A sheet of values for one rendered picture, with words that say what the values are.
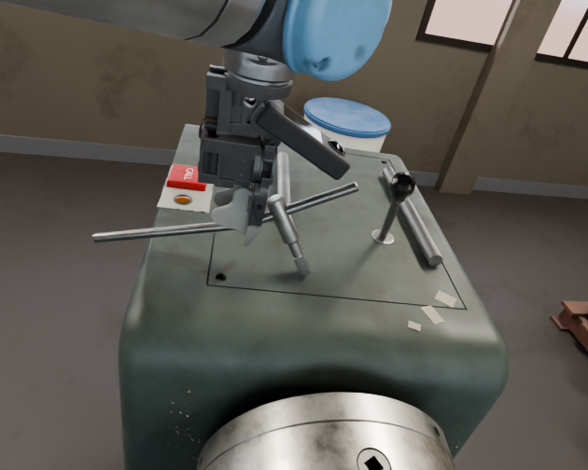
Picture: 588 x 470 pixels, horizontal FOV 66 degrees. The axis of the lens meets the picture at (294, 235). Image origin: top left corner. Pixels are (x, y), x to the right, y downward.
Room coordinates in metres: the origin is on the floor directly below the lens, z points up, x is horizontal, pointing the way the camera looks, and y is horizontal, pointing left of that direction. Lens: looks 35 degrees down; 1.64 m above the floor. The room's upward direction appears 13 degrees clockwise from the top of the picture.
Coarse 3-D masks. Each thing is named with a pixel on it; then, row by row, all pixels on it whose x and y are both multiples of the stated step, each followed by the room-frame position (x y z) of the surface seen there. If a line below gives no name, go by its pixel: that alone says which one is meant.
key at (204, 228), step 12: (324, 192) 0.48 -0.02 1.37; (336, 192) 0.48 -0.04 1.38; (348, 192) 0.48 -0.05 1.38; (288, 204) 0.48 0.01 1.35; (300, 204) 0.47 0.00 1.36; (312, 204) 0.47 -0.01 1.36; (264, 216) 0.46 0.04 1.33; (144, 228) 0.45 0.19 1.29; (156, 228) 0.45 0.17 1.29; (168, 228) 0.45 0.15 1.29; (180, 228) 0.45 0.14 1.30; (192, 228) 0.45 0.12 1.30; (204, 228) 0.45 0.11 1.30; (216, 228) 0.45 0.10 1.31; (228, 228) 0.46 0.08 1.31; (96, 240) 0.43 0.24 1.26; (108, 240) 0.43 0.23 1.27; (120, 240) 0.44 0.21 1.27
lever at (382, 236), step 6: (390, 204) 0.55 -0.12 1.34; (396, 204) 0.54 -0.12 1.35; (390, 210) 0.55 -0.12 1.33; (396, 210) 0.55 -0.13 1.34; (390, 216) 0.56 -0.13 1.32; (384, 222) 0.58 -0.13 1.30; (390, 222) 0.57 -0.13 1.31; (384, 228) 0.58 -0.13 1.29; (372, 234) 0.60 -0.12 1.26; (378, 234) 0.60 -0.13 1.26; (384, 234) 0.59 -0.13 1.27; (390, 234) 0.61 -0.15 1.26; (378, 240) 0.59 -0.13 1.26; (384, 240) 0.59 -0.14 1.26; (390, 240) 0.60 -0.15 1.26
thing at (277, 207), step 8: (272, 200) 0.47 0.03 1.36; (280, 200) 0.47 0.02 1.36; (272, 208) 0.46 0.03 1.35; (280, 208) 0.46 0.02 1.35; (280, 216) 0.46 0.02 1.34; (288, 216) 0.47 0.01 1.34; (280, 224) 0.46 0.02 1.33; (288, 224) 0.46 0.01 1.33; (280, 232) 0.46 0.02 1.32; (288, 232) 0.46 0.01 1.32; (296, 232) 0.47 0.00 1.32; (288, 240) 0.46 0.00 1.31; (296, 240) 0.46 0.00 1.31; (296, 248) 0.46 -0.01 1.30; (296, 256) 0.46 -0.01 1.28; (304, 256) 0.47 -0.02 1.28; (296, 264) 0.46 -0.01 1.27; (304, 264) 0.46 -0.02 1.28; (304, 272) 0.46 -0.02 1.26
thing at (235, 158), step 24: (216, 72) 0.46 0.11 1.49; (216, 96) 0.45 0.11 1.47; (240, 96) 0.45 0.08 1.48; (264, 96) 0.43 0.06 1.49; (288, 96) 0.46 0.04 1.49; (216, 120) 0.45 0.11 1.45; (240, 120) 0.45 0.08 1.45; (216, 144) 0.42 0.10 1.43; (240, 144) 0.43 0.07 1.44; (264, 144) 0.44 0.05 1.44; (216, 168) 0.43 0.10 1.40; (240, 168) 0.43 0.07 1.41
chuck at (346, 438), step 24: (288, 432) 0.26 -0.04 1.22; (312, 432) 0.26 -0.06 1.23; (336, 432) 0.26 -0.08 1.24; (360, 432) 0.27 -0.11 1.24; (384, 432) 0.28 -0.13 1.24; (408, 432) 0.29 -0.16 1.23; (240, 456) 0.25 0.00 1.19; (264, 456) 0.24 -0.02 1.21; (288, 456) 0.24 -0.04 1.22; (312, 456) 0.24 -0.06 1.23; (336, 456) 0.24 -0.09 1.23; (408, 456) 0.26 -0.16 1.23; (432, 456) 0.27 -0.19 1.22
